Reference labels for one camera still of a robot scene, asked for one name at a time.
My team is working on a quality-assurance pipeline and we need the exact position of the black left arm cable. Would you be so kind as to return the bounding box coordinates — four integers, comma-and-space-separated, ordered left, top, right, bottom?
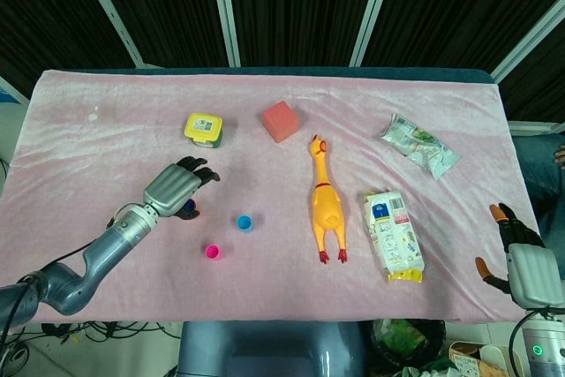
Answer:
0, 203, 147, 347

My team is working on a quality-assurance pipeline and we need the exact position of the pink velvet table cloth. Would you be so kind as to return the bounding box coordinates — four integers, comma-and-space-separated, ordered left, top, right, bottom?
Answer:
0, 69, 545, 324

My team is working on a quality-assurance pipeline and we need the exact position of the black trash bin bag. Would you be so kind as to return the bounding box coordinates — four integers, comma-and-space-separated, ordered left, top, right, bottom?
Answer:
369, 318, 448, 377

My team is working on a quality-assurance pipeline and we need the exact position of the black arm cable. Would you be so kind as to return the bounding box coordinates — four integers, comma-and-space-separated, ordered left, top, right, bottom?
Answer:
0, 203, 147, 347
508, 308, 548, 377

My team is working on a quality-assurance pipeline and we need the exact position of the white post with blue sign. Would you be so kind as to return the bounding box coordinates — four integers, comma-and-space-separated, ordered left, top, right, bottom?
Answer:
0, 76, 31, 107

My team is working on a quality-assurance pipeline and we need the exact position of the yellow rubber chicken toy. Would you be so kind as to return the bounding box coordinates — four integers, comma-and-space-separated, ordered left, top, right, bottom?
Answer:
308, 133, 350, 264

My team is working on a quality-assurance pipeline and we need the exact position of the silver crumpled snack bag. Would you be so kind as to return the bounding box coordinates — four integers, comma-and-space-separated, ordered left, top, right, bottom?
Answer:
380, 113, 463, 181

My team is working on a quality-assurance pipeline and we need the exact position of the black floor cable bundle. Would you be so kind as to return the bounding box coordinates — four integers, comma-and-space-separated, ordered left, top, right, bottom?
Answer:
6, 320, 183, 354

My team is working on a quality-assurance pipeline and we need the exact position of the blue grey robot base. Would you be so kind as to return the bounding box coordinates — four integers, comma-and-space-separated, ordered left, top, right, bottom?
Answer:
176, 320, 368, 377

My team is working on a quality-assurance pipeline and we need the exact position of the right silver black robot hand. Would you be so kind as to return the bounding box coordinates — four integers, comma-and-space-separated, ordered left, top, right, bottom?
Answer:
474, 202, 562, 307

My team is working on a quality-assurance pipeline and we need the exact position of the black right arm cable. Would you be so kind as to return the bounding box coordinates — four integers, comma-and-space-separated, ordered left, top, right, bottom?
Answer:
508, 308, 548, 377

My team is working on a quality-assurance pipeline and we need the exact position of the red foam cube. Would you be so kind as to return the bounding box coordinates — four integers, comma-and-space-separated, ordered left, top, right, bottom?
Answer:
259, 102, 303, 145

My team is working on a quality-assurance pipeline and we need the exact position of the green container with yellow lid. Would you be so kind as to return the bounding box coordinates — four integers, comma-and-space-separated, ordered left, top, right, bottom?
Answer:
184, 112, 224, 149

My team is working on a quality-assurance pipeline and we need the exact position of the black partition curtain panel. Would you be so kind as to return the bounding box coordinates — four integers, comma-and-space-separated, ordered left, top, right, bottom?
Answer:
498, 19, 565, 123
86, 0, 230, 69
224, 0, 383, 69
361, 0, 565, 72
0, 0, 136, 98

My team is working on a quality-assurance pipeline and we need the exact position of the beige packaging box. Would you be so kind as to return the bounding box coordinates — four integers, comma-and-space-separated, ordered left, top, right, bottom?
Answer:
448, 341, 524, 377

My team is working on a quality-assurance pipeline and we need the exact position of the white partition frame post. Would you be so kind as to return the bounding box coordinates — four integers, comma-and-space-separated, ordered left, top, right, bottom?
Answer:
350, 0, 401, 67
70, 0, 145, 69
490, 0, 565, 83
207, 0, 242, 67

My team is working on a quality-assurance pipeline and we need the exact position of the white horizontal frame rail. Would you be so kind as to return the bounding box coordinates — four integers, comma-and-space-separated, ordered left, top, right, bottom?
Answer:
507, 120, 565, 136

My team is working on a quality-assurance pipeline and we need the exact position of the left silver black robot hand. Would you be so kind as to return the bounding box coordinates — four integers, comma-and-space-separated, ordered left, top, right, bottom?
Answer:
141, 155, 222, 222

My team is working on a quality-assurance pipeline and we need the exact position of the white wet wipes pack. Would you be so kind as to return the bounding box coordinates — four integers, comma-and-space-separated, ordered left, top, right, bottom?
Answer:
363, 190, 426, 285

